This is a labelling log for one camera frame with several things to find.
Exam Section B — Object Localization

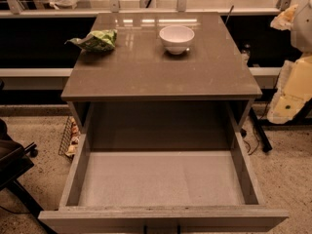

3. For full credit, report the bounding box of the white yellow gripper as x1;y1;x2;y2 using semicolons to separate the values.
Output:
266;4;312;124

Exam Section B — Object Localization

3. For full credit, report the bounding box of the grey top drawer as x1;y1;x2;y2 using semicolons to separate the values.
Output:
39;101;288;234

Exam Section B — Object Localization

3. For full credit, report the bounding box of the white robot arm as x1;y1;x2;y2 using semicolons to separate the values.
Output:
267;0;312;124

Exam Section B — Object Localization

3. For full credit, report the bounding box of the grey drawer cabinet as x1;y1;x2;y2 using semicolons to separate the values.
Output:
61;13;261;153

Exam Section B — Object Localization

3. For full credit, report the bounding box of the white ceramic bowl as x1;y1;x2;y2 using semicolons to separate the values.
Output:
159;25;195;55

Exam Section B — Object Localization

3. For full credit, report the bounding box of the black table leg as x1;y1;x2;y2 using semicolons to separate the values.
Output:
249;109;272;153

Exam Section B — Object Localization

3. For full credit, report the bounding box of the green chip bag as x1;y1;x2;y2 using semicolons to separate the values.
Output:
66;29;117;52

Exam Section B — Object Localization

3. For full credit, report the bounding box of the black office chair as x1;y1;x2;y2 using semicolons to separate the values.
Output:
0;120;57;234

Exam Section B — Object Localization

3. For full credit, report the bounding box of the black floor cable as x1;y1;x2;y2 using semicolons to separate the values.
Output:
240;107;272;156

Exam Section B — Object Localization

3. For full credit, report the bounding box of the wire basket with items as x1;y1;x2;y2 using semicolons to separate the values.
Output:
58;116;80;161

